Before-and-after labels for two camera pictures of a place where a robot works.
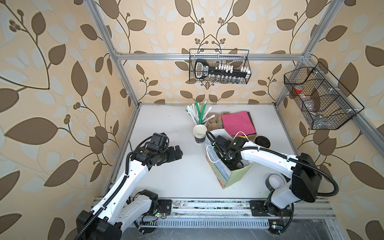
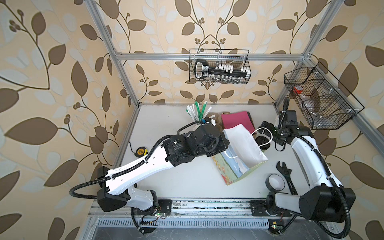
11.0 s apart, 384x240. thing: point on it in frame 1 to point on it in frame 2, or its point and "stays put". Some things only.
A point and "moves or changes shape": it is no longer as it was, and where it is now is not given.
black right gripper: (226, 166) to (269, 126)
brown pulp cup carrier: (215, 123) stays put
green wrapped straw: (200, 115) stays put
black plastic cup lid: (262, 141) stays put
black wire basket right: (324, 102) stays put
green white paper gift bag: (224, 175) moves or changes shape
